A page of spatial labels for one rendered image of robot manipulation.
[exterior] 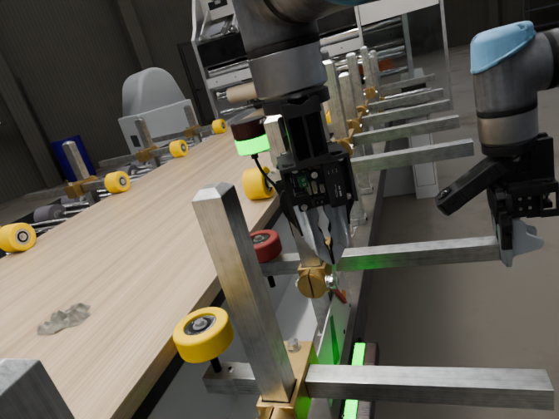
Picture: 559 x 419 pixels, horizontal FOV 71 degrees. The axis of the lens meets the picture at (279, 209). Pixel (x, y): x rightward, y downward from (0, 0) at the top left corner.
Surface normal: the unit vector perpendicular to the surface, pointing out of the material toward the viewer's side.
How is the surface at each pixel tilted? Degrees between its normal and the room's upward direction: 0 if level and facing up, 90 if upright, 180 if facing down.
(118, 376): 0
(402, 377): 0
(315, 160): 90
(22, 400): 90
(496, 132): 91
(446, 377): 0
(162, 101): 90
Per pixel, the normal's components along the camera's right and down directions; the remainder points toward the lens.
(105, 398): -0.25, -0.90
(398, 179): -0.28, 0.41
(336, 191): 0.05, 0.34
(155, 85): 0.66, 0.10
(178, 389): 0.93, -0.12
